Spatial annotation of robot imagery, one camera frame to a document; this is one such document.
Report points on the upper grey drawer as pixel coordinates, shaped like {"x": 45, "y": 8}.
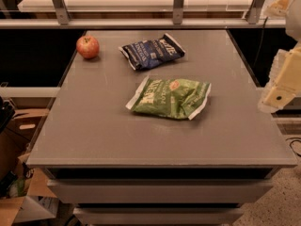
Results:
{"x": 159, "y": 191}

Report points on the brown cardboard box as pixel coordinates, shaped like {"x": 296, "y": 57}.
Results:
{"x": 24, "y": 193}

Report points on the blue chip bag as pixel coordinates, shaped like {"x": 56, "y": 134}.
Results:
{"x": 149, "y": 54}

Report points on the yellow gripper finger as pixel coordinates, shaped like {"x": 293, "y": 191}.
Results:
{"x": 284, "y": 81}

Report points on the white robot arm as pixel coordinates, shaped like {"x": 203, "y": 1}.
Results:
{"x": 291, "y": 11}

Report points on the grey drawer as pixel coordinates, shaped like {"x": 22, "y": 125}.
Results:
{"x": 159, "y": 191}
{"x": 157, "y": 216}

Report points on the metal window frame rail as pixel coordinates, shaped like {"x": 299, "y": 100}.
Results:
{"x": 103, "y": 14}

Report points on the red apple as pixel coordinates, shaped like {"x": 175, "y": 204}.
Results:
{"x": 88, "y": 47}

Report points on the green jalapeno chip bag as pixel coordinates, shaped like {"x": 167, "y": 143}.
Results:
{"x": 178, "y": 99}

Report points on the lower grey drawer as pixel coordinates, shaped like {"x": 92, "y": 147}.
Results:
{"x": 157, "y": 216}

